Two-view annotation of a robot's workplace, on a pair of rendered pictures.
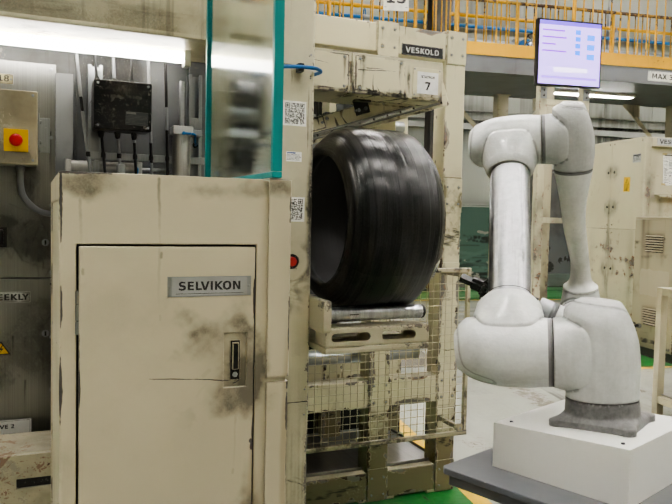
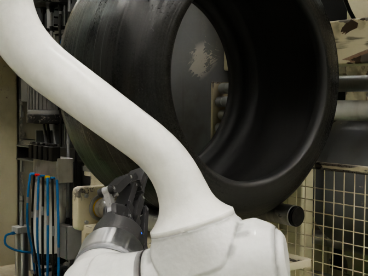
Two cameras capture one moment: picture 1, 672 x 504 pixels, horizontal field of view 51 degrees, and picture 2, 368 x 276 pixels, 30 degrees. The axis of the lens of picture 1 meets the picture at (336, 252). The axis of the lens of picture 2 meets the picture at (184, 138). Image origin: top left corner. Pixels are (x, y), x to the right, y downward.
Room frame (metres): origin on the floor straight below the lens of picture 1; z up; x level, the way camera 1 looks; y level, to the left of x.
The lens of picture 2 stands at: (1.94, -1.52, 1.14)
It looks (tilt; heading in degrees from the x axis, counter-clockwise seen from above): 3 degrees down; 76
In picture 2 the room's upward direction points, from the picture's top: straight up
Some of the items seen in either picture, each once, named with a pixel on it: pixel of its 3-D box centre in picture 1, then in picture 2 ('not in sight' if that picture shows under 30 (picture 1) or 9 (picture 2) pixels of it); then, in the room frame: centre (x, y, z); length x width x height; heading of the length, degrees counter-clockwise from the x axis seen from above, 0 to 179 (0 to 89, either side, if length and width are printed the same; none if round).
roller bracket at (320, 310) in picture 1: (304, 308); (148, 201); (2.26, 0.10, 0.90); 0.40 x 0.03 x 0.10; 23
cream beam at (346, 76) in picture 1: (356, 80); not in sight; (2.65, -0.06, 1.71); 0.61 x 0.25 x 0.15; 113
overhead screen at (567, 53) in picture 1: (568, 54); not in sight; (5.99, -1.92, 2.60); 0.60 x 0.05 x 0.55; 103
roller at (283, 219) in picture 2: not in sight; (242, 206); (2.46, -0.01, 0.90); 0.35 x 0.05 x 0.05; 113
